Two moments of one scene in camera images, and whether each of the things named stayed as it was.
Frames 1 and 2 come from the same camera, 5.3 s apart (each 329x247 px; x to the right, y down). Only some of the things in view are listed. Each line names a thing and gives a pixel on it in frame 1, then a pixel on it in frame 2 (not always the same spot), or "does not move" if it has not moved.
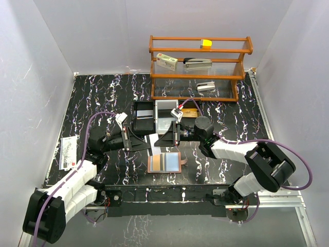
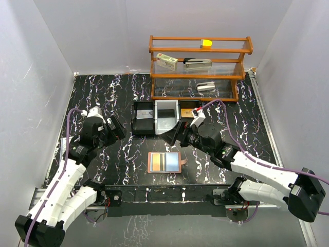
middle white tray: [163, 117] does not move
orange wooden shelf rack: [198, 68] does not move
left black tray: [144, 118] does not move
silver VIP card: [153, 138] to [144, 113]
